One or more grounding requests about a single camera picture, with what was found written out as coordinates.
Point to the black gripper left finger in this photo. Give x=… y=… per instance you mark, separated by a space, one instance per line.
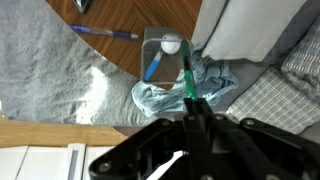
x=199 y=149

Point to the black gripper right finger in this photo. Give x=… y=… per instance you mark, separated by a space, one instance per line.
x=266 y=152

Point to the green pen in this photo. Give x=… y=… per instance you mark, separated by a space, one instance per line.
x=188 y=70

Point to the blue pen in cup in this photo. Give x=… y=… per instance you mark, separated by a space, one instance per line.
x=153 y=65

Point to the clear plastic pen cup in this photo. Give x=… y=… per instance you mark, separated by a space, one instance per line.
x=170 y=68

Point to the blue pen on table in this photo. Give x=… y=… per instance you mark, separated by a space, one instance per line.
x=118 y=34

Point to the light blue crumpled cloth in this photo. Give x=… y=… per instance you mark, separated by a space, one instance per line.
x=207 y=78

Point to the plaid grey pillow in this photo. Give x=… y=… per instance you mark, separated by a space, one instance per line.
x=272 y=99
x=302 y=65

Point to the white ball in cup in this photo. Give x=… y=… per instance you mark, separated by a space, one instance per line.
x=170 y=44

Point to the light grey long pillow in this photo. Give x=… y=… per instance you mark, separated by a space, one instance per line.
x=207 y=20
x=250 y=28

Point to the wooden oval side table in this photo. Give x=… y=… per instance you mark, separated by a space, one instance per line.
x=128 y=16

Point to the grey bed blanket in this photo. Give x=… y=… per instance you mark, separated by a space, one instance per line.
x=48 y=74

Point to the white closet doors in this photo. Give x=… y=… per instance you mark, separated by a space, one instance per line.
x=69 y=162

